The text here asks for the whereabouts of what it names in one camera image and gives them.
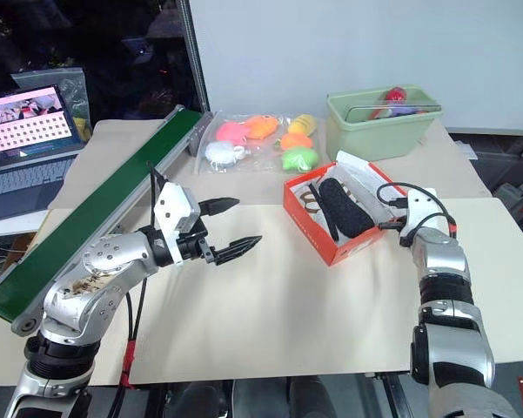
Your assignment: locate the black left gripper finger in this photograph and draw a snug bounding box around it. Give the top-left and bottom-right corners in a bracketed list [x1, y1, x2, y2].
[199, 197, 241, 218]
[212, 235, 264, 267]

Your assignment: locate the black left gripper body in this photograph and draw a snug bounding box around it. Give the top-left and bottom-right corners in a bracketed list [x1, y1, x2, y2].
[176, 217, 218, 263]

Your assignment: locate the black knit shoe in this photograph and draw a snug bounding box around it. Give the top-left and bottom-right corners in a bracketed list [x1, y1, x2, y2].
[298, 180, 341, 242]
[318, 175, 377, 241]

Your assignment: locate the red cardboard box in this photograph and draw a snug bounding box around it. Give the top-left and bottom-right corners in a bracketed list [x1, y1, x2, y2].
[282, 150, 439, 268]

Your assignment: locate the green conveyor belt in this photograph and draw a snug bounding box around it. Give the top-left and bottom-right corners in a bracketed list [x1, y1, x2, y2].
[0, 104, 215, 336]

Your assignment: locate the white plush toy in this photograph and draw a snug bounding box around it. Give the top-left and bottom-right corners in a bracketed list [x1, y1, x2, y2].
[204, 139, 248, 166]

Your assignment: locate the clear zip bag of toys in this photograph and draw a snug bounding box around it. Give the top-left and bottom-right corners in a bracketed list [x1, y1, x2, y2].
[194, 110, 324, 176]

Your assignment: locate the cream paper sheet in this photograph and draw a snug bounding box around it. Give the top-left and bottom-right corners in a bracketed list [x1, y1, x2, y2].
[0, 197, 523, 388]

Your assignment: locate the pink plush toy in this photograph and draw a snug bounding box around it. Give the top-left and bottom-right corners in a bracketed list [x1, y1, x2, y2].
[216, 121, 248, 145]

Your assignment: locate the large orange plush toy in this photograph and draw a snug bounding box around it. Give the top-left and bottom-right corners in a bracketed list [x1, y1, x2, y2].
[243, 114, 279, 140]

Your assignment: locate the green plush toy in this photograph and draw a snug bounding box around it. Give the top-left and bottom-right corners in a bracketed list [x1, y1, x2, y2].
[281, 146, 322, 172]

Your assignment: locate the light green plastic bin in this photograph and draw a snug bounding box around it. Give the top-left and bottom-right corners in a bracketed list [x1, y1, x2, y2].
[325, 84, 445, 163]

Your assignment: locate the small orange plush toy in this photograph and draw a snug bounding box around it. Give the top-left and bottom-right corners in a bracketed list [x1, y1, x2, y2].
[279, 132, 313, 152]

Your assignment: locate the yellow plush toy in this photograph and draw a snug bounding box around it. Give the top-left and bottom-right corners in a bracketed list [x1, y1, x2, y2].
[286, 113, 318, 135]

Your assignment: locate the grey and red device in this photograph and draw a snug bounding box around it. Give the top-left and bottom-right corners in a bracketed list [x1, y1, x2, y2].
[493, 181, 523, 219]

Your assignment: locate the red toy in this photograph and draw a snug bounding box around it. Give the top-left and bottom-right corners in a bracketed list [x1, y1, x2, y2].
[382, 86, 409, 104]

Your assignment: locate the clear plastic bag with print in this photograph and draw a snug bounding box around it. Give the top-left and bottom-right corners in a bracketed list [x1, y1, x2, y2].
[10, 66, 92, 143]

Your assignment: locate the grey laptop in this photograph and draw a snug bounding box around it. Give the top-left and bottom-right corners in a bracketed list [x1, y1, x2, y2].
[0, 84, 87, 224]

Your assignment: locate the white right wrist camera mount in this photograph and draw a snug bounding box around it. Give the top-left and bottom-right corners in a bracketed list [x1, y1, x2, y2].
[397, 187, 446, 247]

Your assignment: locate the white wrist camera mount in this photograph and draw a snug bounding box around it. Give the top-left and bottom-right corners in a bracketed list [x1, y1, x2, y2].
[397, 187, 446, 247]
[152, 181, 201, 267]

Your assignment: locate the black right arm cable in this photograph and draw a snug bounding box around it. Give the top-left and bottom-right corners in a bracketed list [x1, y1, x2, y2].
[375, 182, 459, 239]

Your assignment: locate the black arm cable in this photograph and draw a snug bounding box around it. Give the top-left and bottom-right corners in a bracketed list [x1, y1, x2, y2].
[119, 160, 167, 389]
[375, 182, 459, 239]

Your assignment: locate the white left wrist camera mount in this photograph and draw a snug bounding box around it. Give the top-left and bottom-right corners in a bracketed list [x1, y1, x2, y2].
[152, 181, 201, 267]

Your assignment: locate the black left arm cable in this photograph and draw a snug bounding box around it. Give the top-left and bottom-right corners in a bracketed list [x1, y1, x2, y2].
[119, 160, 167, 389]

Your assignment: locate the aluminium profile post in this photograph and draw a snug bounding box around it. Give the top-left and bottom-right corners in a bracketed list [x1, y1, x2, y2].
[179, 0, 211, 115]

